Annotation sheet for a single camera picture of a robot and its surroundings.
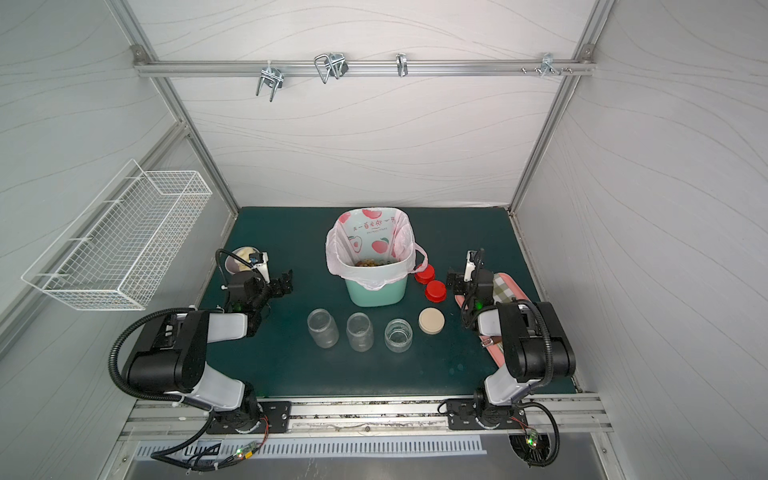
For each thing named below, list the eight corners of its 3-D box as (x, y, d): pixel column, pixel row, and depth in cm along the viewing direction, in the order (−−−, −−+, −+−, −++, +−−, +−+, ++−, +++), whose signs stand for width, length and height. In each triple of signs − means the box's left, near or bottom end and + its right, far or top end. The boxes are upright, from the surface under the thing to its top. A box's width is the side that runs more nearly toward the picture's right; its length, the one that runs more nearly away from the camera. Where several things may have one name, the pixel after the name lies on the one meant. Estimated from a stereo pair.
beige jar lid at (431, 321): (419, 334, 90) (419, 331, 88) (417, 310, 95) (418, 307, 93) (444, 334, 90) (445, 331, 88) (441, 310, 95) (442, 307, 93)
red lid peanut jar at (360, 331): (350, 351, 86) (345, 335, 76) (352, 330, 90) (347, 312, 80) (373, 351, 86) (371, 335, 76) (374, 330, 90) (372, 312, 80)
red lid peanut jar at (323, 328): (314, 348, 87) (304, 331, 77) (318, 327, 91) (309, 308, 81) (337, 348, 87) (330, 331, 77) (340, 327, 91) (334, 308, 81)
